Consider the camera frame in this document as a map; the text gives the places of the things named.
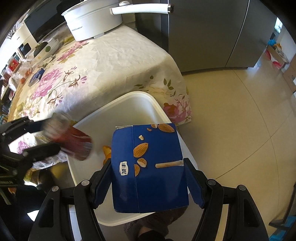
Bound red cartoon drink can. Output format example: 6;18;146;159
42;112;93;161

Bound blue almond milk carton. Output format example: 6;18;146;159
111;123;189;213

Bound light blue white carton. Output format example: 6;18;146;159
28;68;45;87

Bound white trash bin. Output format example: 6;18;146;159
67;91;198;226

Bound white kitchen appliance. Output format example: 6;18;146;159
1;23;37;63

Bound orange tomato middle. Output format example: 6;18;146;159
25;70;32;77

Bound clear glass jar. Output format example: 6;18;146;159
12;62;33;84

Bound red labelled jar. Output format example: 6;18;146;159
8;58;20;72

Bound floral tablecloth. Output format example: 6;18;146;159
6;24;193;170

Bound dark green squash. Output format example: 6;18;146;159
33;42;48;58

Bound black microwave oven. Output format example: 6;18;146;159
25;1;65;42

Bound white electric cooking pot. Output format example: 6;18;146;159
62;1;174;42

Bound grey refrigerator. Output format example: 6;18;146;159
135;0;276;72

